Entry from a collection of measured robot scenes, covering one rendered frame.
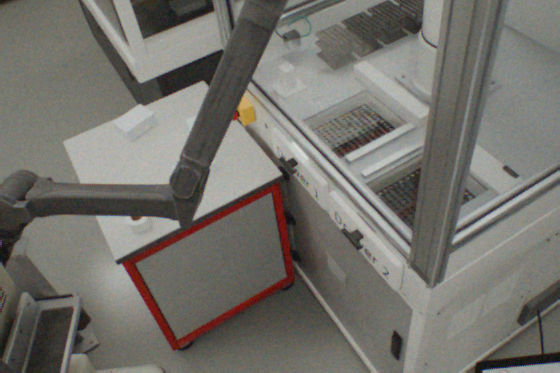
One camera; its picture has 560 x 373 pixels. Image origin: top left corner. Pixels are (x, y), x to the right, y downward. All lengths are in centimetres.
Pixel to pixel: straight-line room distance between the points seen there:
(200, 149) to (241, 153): 90
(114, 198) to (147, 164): 83
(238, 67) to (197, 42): 134
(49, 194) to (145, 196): 20
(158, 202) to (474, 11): 62
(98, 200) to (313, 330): 138
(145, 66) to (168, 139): 34
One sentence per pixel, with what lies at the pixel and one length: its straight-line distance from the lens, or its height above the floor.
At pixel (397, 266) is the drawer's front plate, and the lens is 130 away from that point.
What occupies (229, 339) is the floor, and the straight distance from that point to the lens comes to 228.
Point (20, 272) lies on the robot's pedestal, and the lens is 204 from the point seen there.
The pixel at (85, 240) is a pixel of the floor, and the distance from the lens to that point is 277.
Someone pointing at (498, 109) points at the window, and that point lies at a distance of 95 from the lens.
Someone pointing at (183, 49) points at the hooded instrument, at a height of 87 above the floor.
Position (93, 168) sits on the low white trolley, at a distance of 193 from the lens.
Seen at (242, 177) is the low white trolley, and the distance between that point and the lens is 173.
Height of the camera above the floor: 203
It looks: 46 degrees down
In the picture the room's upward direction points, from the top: 9 degrees counter-clockwise
